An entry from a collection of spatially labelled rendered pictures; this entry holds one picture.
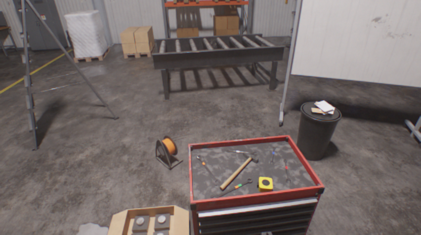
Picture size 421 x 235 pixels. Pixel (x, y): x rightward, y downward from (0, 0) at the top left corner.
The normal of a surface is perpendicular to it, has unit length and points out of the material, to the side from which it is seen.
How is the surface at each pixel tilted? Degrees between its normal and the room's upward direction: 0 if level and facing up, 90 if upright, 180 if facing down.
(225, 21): 90
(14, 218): 0
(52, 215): 0
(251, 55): 90
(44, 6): 90
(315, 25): 90
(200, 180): 0
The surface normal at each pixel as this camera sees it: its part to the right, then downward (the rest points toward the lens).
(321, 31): -0.31, 0.47
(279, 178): -0.02, -0.88
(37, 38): 0.11, 0.48
